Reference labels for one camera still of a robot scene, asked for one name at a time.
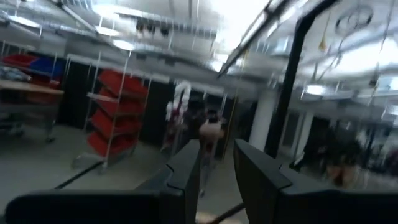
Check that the shelf with red blue bins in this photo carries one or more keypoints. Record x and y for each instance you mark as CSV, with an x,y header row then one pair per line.
x,y
34,67

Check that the silver ceiling rail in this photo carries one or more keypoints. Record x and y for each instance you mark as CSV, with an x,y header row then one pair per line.
x,y
248,34

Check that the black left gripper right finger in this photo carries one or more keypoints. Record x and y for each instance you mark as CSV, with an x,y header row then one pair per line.
x,y
264,193

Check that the white column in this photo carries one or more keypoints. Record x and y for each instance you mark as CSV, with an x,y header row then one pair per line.
x,y
262,121

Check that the wooden work table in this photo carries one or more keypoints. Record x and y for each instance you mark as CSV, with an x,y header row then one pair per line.
x,y
28,87

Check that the red bin rack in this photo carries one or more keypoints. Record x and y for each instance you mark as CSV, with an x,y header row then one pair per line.
x,y
121,112

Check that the person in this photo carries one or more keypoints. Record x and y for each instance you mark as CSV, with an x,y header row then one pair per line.
x,y
210,133

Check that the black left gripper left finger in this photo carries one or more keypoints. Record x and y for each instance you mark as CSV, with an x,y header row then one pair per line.
x,y
180,186

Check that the black aluminium frame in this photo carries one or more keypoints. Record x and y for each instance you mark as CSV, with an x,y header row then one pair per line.
x,y
290,77

